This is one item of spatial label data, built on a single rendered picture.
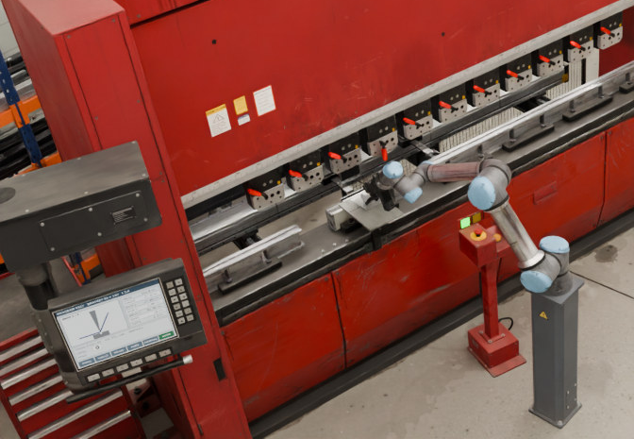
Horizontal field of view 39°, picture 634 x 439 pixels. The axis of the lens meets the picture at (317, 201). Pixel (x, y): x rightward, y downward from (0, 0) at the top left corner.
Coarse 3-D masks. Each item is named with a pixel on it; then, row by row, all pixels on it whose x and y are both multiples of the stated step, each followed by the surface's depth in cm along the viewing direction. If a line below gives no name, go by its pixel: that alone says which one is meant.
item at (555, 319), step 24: (576, 288) 375; (552, 312) 376; (576, 312) 384; (552, 336) 384; (576, 336) 393; (552, 360) 392; (576, 360) 401; (552, 384) 401; (576, 384) 410; (528, 408) 424; (552, 408) 410; (576, 408) 419
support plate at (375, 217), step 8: (344, 208) 408; (352, 208) 407; (360, 208) 406; (376, 208) 404; (352, 216) 403; (360, 216) 401; (368, 216) 400; (376, 216) 399; (384, 216) 398; (392, 216) 397; (400, 216) 398; (368, 224) 396; (376, 224) 395; (384, 224) 395
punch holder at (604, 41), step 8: (616, 16) 450; (592, 24) 451; (600, 24) 446; (608, 24) 449; (616, 24) 452; (592, 32) 453; (600, 32) 449; (616, 32) 455; (592, 40) 456; (600, 40) 451; (608, 40) 454; (616, 40) 457
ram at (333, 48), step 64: (256, 0) 342; (320, 0) 356; (384, 0) 372; (448, 0) 390; (512, 0) 409; (576, 0) 431; (192, 64) 340; (256, 64) 354; (320, 64) 370; (384, 64) 387; (448, 64) 406; (192, 128) 352; (256, 128) 367; (320, 128) 384
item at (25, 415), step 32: (0, 288) 402; (64, 288) 395; (0, 320) 384; (32, 320) 380; (0, 352) 369; (32, 352) 377; (0, 384) 374; (32, 384) 384; (64, 384) 393; (32, 416) 391; (64, 416) 400; (96, 416) 410; (128, 416) 420
